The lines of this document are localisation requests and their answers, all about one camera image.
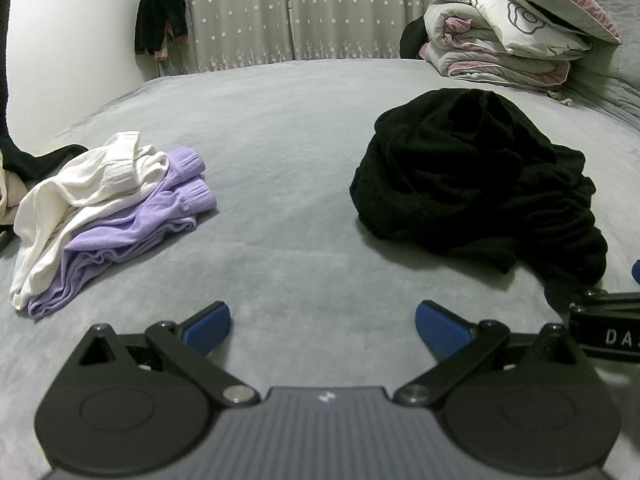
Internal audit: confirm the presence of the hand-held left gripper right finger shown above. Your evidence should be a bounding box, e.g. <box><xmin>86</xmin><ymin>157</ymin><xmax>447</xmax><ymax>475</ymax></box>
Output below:
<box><xmin>393</xmin><ymin>300</ymin><xmax>583</xmax><ymax>407</ymax></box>

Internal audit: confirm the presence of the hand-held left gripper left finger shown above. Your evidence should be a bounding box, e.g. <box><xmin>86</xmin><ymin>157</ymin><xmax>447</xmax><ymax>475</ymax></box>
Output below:
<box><xmin>80</xmin><ymin>301</ymin><xmax>261</xmax><ymax>407</ymax></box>

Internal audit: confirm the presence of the black cloth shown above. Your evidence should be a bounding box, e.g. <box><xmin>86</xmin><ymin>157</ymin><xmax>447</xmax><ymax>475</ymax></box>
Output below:
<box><xmin>400</xmin><ymin>16</ymin><xmax>427</xmax><ymax>61</ymax></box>

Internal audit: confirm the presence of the black hanging jacket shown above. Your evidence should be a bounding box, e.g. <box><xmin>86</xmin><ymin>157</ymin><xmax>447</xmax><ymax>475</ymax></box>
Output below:
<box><xmin>134</xmin><ymin>0</ymin><xmax>190</xmax><ymax>57</ymax></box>

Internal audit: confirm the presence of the black sweater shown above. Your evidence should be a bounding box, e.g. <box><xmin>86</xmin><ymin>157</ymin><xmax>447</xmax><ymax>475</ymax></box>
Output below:
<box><xmin>349</xmin><ymin>88</ymin><xmax>609</xmax><ymax>287</ymax></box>

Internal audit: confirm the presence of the black hanging coat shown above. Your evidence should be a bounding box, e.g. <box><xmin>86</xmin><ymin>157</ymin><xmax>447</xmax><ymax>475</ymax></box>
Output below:
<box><xmin>0</xmin><ymin>0</ymin><xmax>32</xmax><ymax>161</ymax></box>

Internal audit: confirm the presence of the beige garment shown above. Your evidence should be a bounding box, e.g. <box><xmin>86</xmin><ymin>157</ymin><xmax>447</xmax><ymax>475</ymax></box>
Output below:
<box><xmin>0</xmin><ymin>165</ymin><xmax>32</xmax><ymax>227</ymax></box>

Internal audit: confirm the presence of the grey quilted blanket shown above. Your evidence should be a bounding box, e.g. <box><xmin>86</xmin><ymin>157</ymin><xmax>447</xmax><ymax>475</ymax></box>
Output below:
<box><xmin>550</xmin><ymin>0</ymin><xmax>640</xmax><ymax>135</ymax></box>

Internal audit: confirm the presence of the purple garment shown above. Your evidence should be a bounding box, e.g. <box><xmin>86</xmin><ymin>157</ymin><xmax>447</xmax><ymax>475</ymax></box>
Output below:
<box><xmin>27</xmin><ymin>146</ymin><xmax>218</xmax><ymax>321</ymax></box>

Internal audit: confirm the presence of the white garment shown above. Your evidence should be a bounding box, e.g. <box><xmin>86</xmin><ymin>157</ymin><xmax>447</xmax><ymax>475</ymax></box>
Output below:
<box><xmin>11</xmin><ymin>131</ymin><xmax>169</xmax><ymax>311</ymax></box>

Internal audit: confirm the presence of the grey star curtain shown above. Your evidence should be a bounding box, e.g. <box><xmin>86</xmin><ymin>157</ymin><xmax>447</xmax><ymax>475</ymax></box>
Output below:
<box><xmin>170</xmin><ymin>0</ymin><xmax>466</xmax><ymax>75</ymax></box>

